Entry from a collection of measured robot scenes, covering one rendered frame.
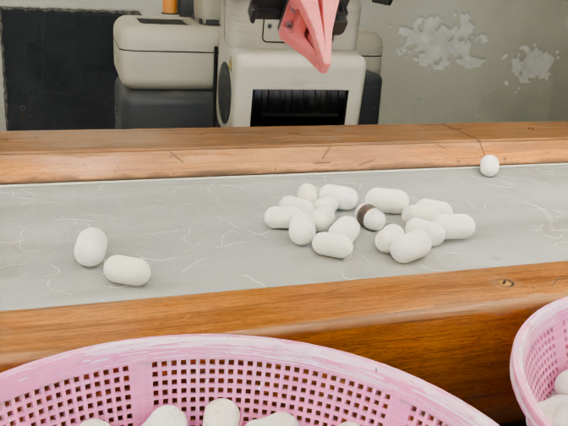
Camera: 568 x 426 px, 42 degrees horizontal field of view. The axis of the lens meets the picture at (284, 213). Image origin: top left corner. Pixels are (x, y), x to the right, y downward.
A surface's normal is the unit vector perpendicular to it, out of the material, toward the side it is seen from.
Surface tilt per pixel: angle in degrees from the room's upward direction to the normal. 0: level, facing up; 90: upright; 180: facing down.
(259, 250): 0
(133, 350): 75
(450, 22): 90
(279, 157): 45
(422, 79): 90
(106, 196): 0
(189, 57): 90
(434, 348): 90
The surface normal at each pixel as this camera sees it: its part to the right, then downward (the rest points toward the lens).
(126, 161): 0.26, -0.44
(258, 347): -0.07, 0.06
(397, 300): 0.06, -0.94
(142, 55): 0.26, 0.33
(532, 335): 0.84, -0.04
